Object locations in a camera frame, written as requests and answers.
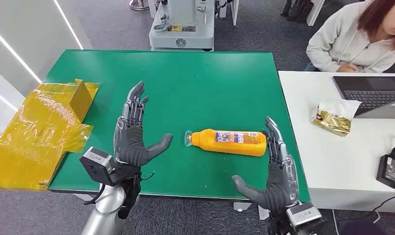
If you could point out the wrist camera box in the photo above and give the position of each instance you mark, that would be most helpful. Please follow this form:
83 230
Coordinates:
97 163
303 214

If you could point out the white table foot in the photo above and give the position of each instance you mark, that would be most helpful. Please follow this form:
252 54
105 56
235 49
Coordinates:
241 206

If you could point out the grey wheeled machine base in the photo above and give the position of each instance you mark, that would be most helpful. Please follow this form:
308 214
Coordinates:
181 29

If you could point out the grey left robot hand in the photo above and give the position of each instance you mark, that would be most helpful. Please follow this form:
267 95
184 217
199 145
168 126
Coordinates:
129 142

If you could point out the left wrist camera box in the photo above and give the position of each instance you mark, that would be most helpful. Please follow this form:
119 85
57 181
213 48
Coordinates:
97 163

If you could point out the dark grey laptop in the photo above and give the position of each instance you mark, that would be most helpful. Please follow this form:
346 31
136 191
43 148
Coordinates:
369 90

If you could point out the person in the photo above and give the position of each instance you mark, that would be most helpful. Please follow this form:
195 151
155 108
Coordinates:
347 39

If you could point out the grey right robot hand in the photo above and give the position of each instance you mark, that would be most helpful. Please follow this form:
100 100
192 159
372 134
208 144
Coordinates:
282 185

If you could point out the chrome chair base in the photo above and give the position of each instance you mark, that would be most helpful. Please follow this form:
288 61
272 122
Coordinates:
139 4

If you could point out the gold snack packet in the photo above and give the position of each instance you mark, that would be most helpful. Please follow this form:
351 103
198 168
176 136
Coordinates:
334 118

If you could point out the person's hand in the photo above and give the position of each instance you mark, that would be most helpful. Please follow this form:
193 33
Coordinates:
347 68

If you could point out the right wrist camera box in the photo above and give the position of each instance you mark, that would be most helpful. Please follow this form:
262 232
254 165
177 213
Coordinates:
303 214

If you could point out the orange plastic bottle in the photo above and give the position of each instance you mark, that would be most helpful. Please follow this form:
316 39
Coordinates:
230 142

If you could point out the black power adapter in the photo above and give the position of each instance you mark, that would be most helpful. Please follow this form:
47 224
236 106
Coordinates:
389 170

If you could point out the yellow taped cardboard box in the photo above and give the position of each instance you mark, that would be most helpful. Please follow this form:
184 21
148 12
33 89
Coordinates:
38 136

